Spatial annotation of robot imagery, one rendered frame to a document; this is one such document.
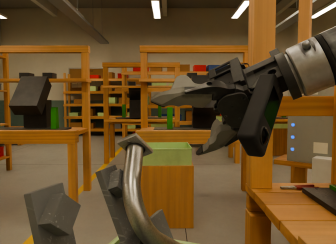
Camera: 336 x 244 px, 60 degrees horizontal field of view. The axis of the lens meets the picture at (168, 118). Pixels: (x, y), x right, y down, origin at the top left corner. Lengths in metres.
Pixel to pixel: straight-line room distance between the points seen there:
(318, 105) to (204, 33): 9.83
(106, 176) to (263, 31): 0.98
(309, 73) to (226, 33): 10.86
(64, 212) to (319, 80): 0.35
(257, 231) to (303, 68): 1.05
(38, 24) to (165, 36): 4.64
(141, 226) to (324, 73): 0.33
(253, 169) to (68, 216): 1.04
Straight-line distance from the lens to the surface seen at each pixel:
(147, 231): 0.47
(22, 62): 12.15
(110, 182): 0.49
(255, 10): 1.32
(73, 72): 11.38
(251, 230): 1.39
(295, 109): 1.42
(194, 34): 11.11
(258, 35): 1.30
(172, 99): 0.43
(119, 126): 10.34
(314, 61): 0.43
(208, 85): 0.42
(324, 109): 1.48
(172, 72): 7.70
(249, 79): 0.47
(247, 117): 0.39
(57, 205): 0.34
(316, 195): 1.26
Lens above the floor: 1.26
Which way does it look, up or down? 3 degrees down
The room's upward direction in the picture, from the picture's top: straight up
